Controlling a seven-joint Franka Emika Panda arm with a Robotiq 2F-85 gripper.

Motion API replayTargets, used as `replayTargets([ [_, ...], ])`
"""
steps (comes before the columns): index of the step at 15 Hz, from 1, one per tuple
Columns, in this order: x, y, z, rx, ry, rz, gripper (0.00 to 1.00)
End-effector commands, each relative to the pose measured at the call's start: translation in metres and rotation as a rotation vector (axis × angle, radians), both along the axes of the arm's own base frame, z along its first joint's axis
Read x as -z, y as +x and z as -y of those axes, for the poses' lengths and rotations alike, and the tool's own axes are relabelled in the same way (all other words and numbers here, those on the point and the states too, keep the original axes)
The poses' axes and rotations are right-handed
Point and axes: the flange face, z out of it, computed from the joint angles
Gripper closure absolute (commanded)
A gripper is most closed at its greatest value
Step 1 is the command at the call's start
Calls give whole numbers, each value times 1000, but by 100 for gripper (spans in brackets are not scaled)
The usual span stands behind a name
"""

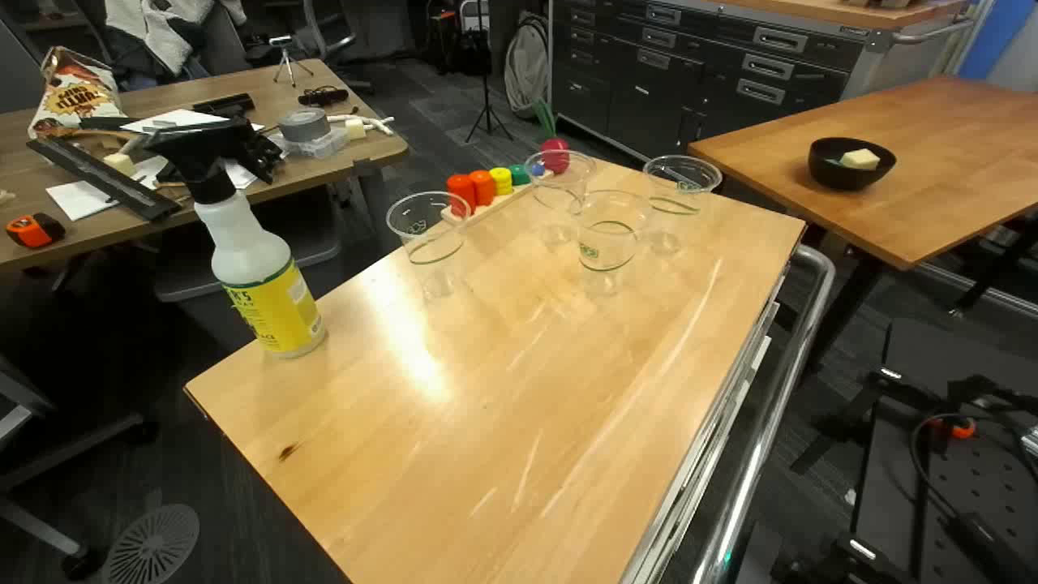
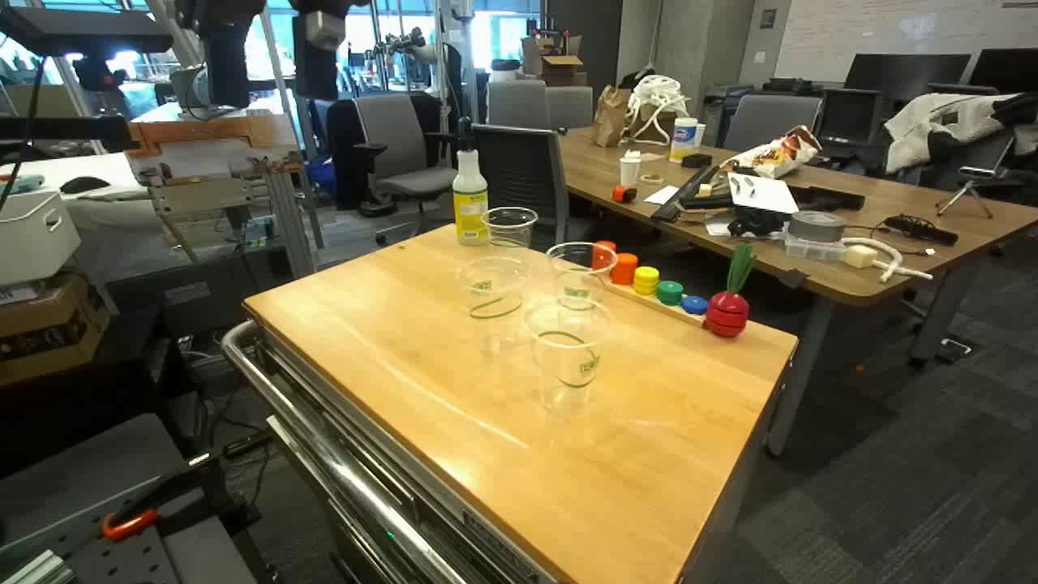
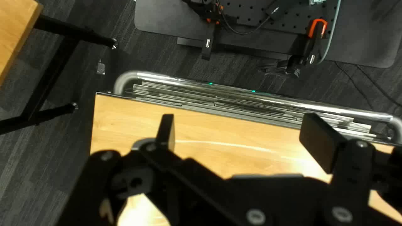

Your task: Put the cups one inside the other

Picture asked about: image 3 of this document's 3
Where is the silver cart handle rail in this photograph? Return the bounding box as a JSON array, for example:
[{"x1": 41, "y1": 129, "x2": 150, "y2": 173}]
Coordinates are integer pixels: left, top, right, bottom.
[{"x1": 112, "y1": 68, "x2": 402, "y2": 145}]

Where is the wooden table with black legs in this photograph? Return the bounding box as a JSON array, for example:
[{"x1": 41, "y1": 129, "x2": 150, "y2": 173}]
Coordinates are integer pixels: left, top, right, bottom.
[{"x1": 0, "y1": 0, "x2": 46, "y2": 86}]

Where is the grey metal cart frame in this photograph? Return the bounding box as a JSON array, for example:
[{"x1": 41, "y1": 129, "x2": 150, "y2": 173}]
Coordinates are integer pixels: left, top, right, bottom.
[{"x1": 131, "y1": 80, "x2": 381, "y2": 136}]

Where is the black pegboard plate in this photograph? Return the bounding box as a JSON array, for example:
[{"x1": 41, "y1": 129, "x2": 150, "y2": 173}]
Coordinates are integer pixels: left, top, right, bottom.
[{"x1": 176, "y1": 0, "x2": 343, "y2": 57}]

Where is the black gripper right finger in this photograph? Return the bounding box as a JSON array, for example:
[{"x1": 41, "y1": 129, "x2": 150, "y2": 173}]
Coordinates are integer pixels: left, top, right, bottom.
[{"x1": 299, "y1": 111, "x2": 402, "y2": 226}]

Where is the small metal floor plate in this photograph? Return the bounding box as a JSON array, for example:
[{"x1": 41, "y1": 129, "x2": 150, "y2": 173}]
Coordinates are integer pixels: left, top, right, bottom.
[{"x1": 96, "y1": 58, "x2": 107, "y2": 76}]

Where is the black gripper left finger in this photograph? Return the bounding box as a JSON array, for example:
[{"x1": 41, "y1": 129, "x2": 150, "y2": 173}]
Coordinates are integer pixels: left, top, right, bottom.
[{"x1": 56, "y1": 112, "x2": 274, "y2": 226}]

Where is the thin black floor cable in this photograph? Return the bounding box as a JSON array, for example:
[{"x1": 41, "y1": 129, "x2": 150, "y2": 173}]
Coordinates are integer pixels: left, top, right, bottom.
[{"x1": 335, "y1": 61, "x2": 402, "y2": 107}]

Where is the orange handled black clamp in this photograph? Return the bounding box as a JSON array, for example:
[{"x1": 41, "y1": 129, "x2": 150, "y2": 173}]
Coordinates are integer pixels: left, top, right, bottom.
[{"x1": 287, "y1": 17, "x2": 331, "y2": 78}]

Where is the teal cable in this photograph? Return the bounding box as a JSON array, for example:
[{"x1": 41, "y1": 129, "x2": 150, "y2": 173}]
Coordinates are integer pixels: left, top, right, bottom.
[{"x1": 320, "y1": 0, "x2": 342, "y2": 66}]

